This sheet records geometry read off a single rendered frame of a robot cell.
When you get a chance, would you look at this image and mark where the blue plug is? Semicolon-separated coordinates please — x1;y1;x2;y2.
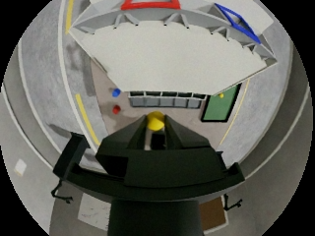
112;88;120;97

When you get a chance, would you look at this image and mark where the blue square band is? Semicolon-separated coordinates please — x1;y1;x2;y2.
215;3;261;44

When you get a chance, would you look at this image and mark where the red square band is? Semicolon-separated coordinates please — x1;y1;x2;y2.
121;0;181;10

